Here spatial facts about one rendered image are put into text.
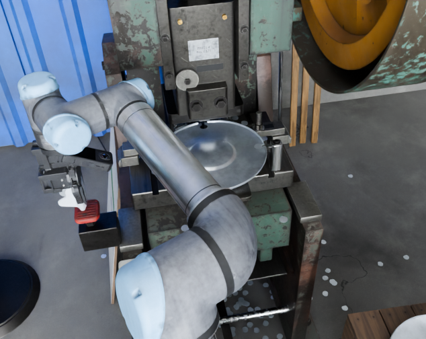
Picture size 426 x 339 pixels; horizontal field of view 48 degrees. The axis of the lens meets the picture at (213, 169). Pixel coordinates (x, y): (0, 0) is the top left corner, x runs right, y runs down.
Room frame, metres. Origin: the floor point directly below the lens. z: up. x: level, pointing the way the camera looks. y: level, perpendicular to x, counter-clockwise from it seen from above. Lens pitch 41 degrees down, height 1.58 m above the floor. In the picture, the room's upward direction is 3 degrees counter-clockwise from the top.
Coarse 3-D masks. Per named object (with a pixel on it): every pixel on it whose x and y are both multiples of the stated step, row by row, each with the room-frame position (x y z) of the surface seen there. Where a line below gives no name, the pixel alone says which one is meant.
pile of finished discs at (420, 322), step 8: (408, 320) 0.71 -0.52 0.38; (416, 320) 0.71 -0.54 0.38; (424, 320) 0.71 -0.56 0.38; (400, 328) 0.69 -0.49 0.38; (408, 328) 0.69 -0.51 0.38; (416, 328) 0.69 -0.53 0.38; (424, 328) 0.68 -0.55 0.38; (392, 336) 0.66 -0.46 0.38; (400, 336) 0.66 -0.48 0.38; (408, 336) 0.66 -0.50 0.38; (416, 336) 0.66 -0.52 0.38; (424, 336) 0.66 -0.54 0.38
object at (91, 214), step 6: (90, 204) 0.85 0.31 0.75; (96, 204) 0.85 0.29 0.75; (78, 210) 0.83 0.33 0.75; (90, 210) 0.83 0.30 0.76; (96, 210) 0.83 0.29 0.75; (78, 216) 0.81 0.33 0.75; (84, 216) 0.81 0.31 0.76; (90, 216) 0.81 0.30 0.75; (96, 216) 0.81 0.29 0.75; (78, 222) 0.80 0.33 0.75; (84, 222) 0.80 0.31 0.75; (90, 222) 0.80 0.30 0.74
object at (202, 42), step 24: (168, 0) 1.06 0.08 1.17; (192, 0) 1.05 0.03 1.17; (216, 0) 1.04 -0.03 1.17; (192, 24) 1.02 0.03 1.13; (216, 24) 1.03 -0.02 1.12; (192, 48) 1.02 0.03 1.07; (216, 48) 1.03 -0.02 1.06; (192, 72) 1.01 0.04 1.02; (216, 72) 1.03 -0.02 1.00; (192, 96) 0.99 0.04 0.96; (216, 96) 1.00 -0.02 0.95
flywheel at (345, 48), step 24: (312, 0) 1.28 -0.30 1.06; (336, 0) 1.20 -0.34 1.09; (360, 0) 1.07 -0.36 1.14; (384, 0) 0.96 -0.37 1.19; (312, 24) 1.24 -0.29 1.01; (336, 24) 1.17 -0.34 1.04; (360, 24) 1.05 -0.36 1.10; (384, 24) 0.88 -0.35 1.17; (336, 48) 1.08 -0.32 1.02; (360, 48) 0.95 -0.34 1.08; (384, 48) 0.86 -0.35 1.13
